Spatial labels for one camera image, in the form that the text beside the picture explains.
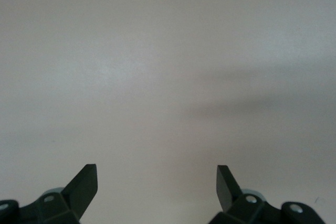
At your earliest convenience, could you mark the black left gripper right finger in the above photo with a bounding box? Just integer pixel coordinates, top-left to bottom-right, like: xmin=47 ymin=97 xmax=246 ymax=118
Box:
xmin=208 ymin=165 xmax=327 ymax=224

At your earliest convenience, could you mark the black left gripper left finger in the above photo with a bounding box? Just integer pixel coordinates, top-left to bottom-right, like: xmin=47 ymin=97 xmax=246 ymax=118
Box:
xmin=0 ymin=164 xmax=99 ymax=224

